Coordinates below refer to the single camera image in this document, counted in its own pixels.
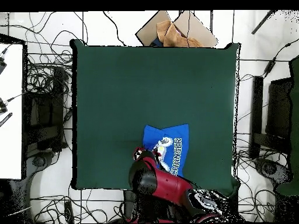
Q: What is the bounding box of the black power strip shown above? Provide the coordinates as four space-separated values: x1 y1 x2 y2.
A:
64 200 75 224

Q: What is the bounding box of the black device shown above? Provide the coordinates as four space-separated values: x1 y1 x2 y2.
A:
0 55 8 76
0 97 9 115

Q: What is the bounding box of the black cable tangle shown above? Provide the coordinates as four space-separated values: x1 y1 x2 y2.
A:
30 195 124 224
234 130 277 222
24 11 74 96

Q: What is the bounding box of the tan cloth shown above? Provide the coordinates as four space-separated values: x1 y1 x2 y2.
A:
156 20 206 48

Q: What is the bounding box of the black ribbed strip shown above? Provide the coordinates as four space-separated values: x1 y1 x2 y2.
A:
0 112 13 128

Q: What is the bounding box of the brown cardboard box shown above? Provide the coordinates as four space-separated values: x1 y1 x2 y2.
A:
135 10 219 48

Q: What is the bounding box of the black table leg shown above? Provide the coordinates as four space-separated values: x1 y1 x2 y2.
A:
224 190 239 216

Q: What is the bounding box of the black rod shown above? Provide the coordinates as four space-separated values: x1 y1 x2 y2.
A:
251 9 277 35

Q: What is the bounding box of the dark blue cloth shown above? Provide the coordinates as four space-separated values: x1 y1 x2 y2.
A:
149 37 165 47

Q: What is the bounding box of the white table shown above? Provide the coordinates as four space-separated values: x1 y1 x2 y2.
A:
0 34 27 181

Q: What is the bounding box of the blue printed T-shirt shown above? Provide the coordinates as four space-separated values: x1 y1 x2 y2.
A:
142 123 190 178

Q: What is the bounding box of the dark green table cloth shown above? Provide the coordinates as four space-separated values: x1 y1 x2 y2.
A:
275 55 299 197
69 38 241 197

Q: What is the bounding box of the black power adapter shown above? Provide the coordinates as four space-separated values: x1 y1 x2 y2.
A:
263 58 277 76

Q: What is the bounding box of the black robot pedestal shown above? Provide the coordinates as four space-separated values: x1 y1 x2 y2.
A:
123 189 164 223

